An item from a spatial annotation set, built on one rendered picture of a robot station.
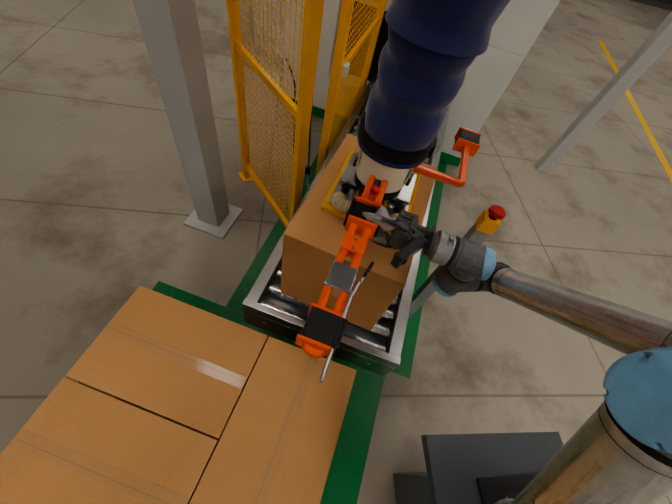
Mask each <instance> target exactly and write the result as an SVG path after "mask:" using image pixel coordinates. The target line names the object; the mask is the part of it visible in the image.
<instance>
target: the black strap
mask: <svg viewBox="0 0 672 504"><path fill-rule="evenodd" d="M365 117H366V112H365V113H364V114H363V115H362V117H361V120H360V124H359V128H358V138H359V140H360V142H361V144H362V145H363V146H364V147H365V149H366V150H368V151H369V152H370V153H371V154H373V155H374V156H376V157H377V158H379V159H381V160H384V161H386V162H389V163H393V164H398V165H412V164H417V163H420V162H422V161H424V160H425V159H426V158H427V157H428V156H429V157H431V156H432V154H433V152H434V150H435V148H436V144H437V138H434V139H433V141H432V142H431V143H430V145H429V146H428V147H427V148H425V149H422V150H419V151H415V152H406V151H396V150H393V149H390V148H388V147H385V146H383V145H381V144H379V143H377V142H376V141H374V140H373V139H372V138H371V137H370V136H369V134H368V133H367V132H366V130H365Z"/></svg>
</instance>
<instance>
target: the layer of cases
mask: <svg viewBox="0 0 672 504"><path fill-rule="evenodd" d="M325 361H326V358H324V357H320V358H315V357H311V356H309V355H308V354H306V353H305V351H304V350H303V349H301V348H299V347H296V346H294V345H291V344H288V343H286V342H283V341H281V340H278V339H276V338H273V337H271V336H269V337H268V335H266V334H263V333H260V332H258V331H255V330H253V329H250V328H248V327H245V326H243V325H240V324H238V323H235V322H232V321H230V320H227V319H225V318H222V317H220V316H217V315H215V314H212V313H210V312H207V311H204V310H202V309H199V308H197V307H194V306H192V305H189V304H187V303H184V302H182V301H179V300H176V299H174V298H171V297H169V296H166V295H164V294H161V293H159V292H156V291H153V290H151V289H148V288H146V287H143V286H139V288H138V289H137V290H136V291H135V292H134V294H133V295H132V296H131V297H130V298H129V300H128V301H127V302H126V303H125V304H124V306H123V307H122V308H121V309H120V310H119V312H118V313H117V314H116V315H115V316H114V318H113V319H112V320H111V321H110V322H109V324H108V325H107V326H106V327H105V328H104V330H103V331H102V332H101V333H100V334H99V336H98V337H97V338H96V339H95V341H94V342H93V343H92V344H91V345H90V347H89V348H88V349H87V350H86V351H85V353H84V354H83V355H82V356H81V357H80V359H79V360H78V361H77V362H76V363H75V365H74V366H73V367H72V368H71V369H70V371H69V372H68V373H67V374H66V376H67V377H69V378H71V379H74V380H76V381H79V382H81V383H83V384H86V385H88V386H91V387H93V388H95V389H98V390H100V391H103V392H105V393H107V394H110V395H112V396H115V397H117V398H119V399H122V400H124V401H127V402H129V403H132V404H134V405H136V406H139V407H141V408H144V409H146V410H149V411H151V412H153V413H156V414H158V415H161V416H163V417H166V418H168V419H171V420H173V421H175V422H178V423H180V424H183V425H185V426H188V427H190V428H192V429H195V430H197V431H200V432H202V433H205V434H207V435H209V436H212V437H214V438H217V439H219V440H216V439H214V438H211V437H209V436H207V435H204V434H202V433H199V432H197V431H194V430H192V429H190V428H187V427H185V426H182V425H180V424H177V423H175V422H173V421H170V420H168V419H165V418H163V417H160V416H158V415H156V414H153V413H151V412H148V411H146V410H143V409H141V408H139V407H136V406H134V405H131V404H129V403H126V402H124V401H121V400H119V399H117V398H114V397H112V396H109V395H107V394H104V393H102V392H100V391H97V390H95V389H92V388H90V387H87V386H85V385H82V384H80V383H78V382H75V381H73V380H70V379H68V378H65V377H64V378H63V379H62V380H61V381H60V383H59V384H58V385H57V386H56V387H55V389H54V390H53V391H52V392H51V393H50V395H49V396H48V397H47V398H46V400H45V401H44V402H43V403H42V404H41V406H40V407H39V408H38V409H37V410H36V412H35V413H34V414H33V415H32V416H31V418H30V419H29V420H28V421H27V422H26V424H25V425H24V426H23V427H22V428H21V430H20V431H19V432H18V433H17V434H16V436H15V437H14V438H13V439H12V440H11V442H10V443H9V444H8V445H7V446H6V448H5V449H4V450H3V451H2V452H1V454H0V504H320V502H321V498H322V494H323V491H324V487H325V484H326V480H327V476H328V473H329V469H330V466H331V462H332V458H333V455H334V451H335V448H336V444H337V440H338V437H339V433H340V429H341V426H342V422H343V419H344V415H345V411H346V408H347V404H348V401H349V397H350V393H351V390H352V386H353V383H354V379H355V375H356V372H357V370H355V369H352V368H350V367H347V366H344V365H342V364H339V363H337V362H334V361H332V360H331V361H330V364H329V367H328V370H327V373H326V376H325V379H324V382H322V385H319V384H318V381H319V378H320V375H321V373H322V370H323V367H324V364H325Z"/></svg>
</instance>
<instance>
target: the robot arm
mask: <svg viewBox="0 0 672 504"><path fill-rule="evenodd" d="M407 213H408V214H407ZM362 215H363V216H364V217H365V219H366V220H367V221H371V222H373V223H374V224H377V225H379V226H381V227H382V228H383V229H384V230H386V231H389V230H391V236H389V233H388V232H386V231H382V230H381V228H380V229H379V230H378V233H377V235H376V237H373V238H372V239H369V240H371V241H372V242H373V243H375V244H378V245H380V246H382V247H385V248H393V249H400V251H398V252H396V253H395V254H394V256H393V259H392V261H391V262H390V264H391V265H392V266H393V267H394V268H395V269H398V268H399V267H400V266H402V265H404V264H405V263H406V262H407V260H408V259H410V258H411V257H412V256H413V255H415V254H416V253H417V252H418V251H419V250H421V248H423V255H425V256H427V259H428V260H429V261H431V262H434V263H437V264H439V265H442V266H441V267H440V268H439V269H437V270H436V272H435V274H434V275H433V278H432V283H433V286H434V288H435V290H436V291H437V292H438V293H439V294H441V295H443V296H445V297H452V296H455V295H456V294H457V293H458V292H484V291H487V292H490V293H493V294H495V295H497V296H499V297H503V298H505V299H507V300H510V301H512V302H514V303H516V304H518V305H520V306H522V307H525V308H527V309H529V310H531V311H533V312H535V313H538V314H540V315H542V316H544V317H546V318H548V319H550V320H553V321H555V322H557V323H559V324H561V325H563V326H566V327H568V328H570V329H572V330H574V331H576V332H578V333H581V334H583V335H585V336H587V337H589V338H591V339H594V340H596V341H598V342H600V343H602V344H604V345H606V346H609V347H611V348H613V349H615V350H617V351H619V352H622V353H624V354H626V355H625V356H623V357H621V358H619V359H618V360H616V361H615V362H614V363H613V364H612V365H611V366H610V367H609V369H608V370H607V372H606V374H605V377H604V382H603V388H605V389H606V393H607V394H604V402H603V403H602V404H601V405H600V406H599V407H598V408H597V410H596V411H595V412H594V413H593V414H592V415H591V416H590V417H589V418H588V419H587V420H586V422H585V423H584V424H583V425H582V426H581V427H580V428H579V429H578V430H577V431H576V432H575V434H574V435H573V436H572V437H571V438H570V439H569V440H568V441H567V442H566V443H565V444H564V446H563V447H562V448H561V449H560V450H559V451H558V452H557V453H556V454H555V455H554V457H553V458H552V459H551V460H550V461H549V462H548V463H547V464H546V465H545V466H544V467H543V469H542V470H541V471H540V472H539V473H538V474H537V475H536V476H535V477H534V478H533V479H532V481H531V482H530V483H529V484H528V485H527V486H526V487H525V488H524V489H523V490H522V491H511V492H507V493H505V494H504V495H502V496H501V497H500V499H499V500H498V501H497V502H496V503H495V504H653V503H655V502H656V501H658V500H659V499H661V498H662V497H664V496H665V495H667V494H668V493H670V492H671V491H672V321H669V320H666V319H663V318H660V317H657V316H654V315H650V314H647V313H644V312H641V311H638V310H635V309H632V308H629V307H626V306H623V305H620V304H617V303H614V302H610V301H607V300H604V299H601V298H598V297H595V296H592V295H589V294H586V293H583V292H580V291H577V290H573V289H570V288H567V287H564V286H561V285H558V284H555V283H552V282H549V281H546V280H543V279H540V278H537V277H533V276H530V275H527V274H524V273H521V272H518V271H515V270H514V268H513V267H512V266H511V265H509V264H507V263H503V262H496V261H497V260H496V259H497V255H496V252H495V251H494V250H493V249H491V248H489V247H487V246H486V245H484V246H483V245H481V244H478V243H475V242H472V241H470V240H467V239H464V238H462V237H459V236H456V235H454V234H451V233H448V232H445V231H443V230H439V231H438V232H436V227H435V226H431V227H430V228H427V227H424V226H422V225H419V224H418V222H419V220H418V218H419V216H418V215H415V214H413V213H410V212H407V211H404V210H402V209H401V211H400V212H399V214H398V216H397V218H396V220H394V219H393V218H391V217H390V216H389V215H388V212H387V209H386V208H385V207H383V206H381V207H380V208H379V209H378V210H377V211H376V212H375V213H371V212H362ZM412 215H413V216H412ZM419 223H420V222H419Z"/></svg>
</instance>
